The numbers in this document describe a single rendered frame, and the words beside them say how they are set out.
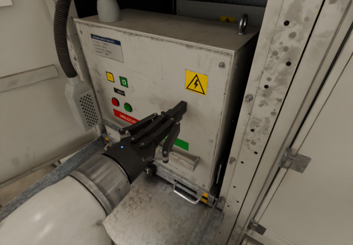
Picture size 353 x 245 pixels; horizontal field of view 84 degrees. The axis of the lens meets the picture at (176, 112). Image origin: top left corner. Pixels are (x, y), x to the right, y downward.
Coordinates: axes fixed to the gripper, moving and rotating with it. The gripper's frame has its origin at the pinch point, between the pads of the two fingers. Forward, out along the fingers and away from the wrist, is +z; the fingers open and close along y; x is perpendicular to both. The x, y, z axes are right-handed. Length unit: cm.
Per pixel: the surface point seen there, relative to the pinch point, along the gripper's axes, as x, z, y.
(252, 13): 12, 65, -3
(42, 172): -123, -8, -141
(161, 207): -38.3, -6.5, -2.3
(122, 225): -38.3, -18.2, -9.3
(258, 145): -3.5, 3.6, 19.6
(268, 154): -4.9, 3.6, 22.1
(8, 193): -123, -34, -144
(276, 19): 22.3, 4.0, 15.8
